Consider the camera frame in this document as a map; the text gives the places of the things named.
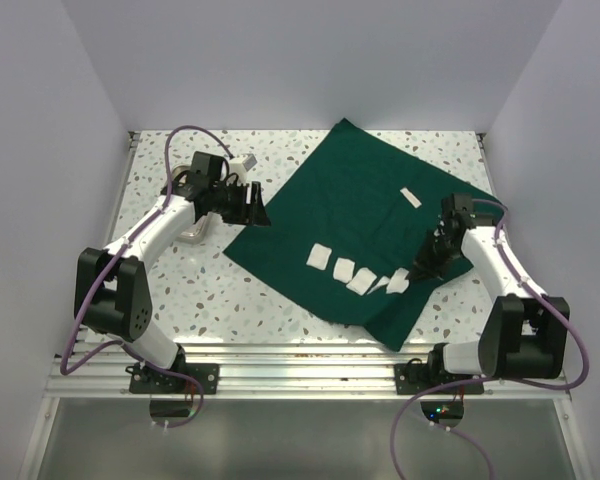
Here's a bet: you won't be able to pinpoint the green surgical drape cloth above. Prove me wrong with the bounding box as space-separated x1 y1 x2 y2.
224 119 496 352

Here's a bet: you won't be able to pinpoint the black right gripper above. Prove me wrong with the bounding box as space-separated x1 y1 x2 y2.
406 229 463 282

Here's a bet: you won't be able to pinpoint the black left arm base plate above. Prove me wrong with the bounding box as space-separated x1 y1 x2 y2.
125 363 220 395

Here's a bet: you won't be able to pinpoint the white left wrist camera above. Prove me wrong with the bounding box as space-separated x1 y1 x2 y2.
229 153 257 176

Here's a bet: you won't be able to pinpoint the stainless steel instrument tray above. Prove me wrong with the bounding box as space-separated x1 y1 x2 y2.
171 164 212 245

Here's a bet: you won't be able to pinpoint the white indicator strip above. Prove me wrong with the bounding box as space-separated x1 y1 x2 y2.
400 188 421 208

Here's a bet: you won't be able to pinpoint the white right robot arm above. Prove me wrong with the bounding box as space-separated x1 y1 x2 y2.
407 193 570 393

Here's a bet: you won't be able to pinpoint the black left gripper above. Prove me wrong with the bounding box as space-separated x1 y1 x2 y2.
209 180 270 226

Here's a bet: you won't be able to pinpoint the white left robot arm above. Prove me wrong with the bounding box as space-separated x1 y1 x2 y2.
74 152 270 393

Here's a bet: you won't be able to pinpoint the white gauze pad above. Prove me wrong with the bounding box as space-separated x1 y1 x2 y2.
367 276 390 294
306 243 332 271
346 268 377 296
386 268 410 294
333 257 355 284

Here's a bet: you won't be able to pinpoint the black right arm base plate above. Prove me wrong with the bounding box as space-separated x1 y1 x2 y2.
393 359 472 395

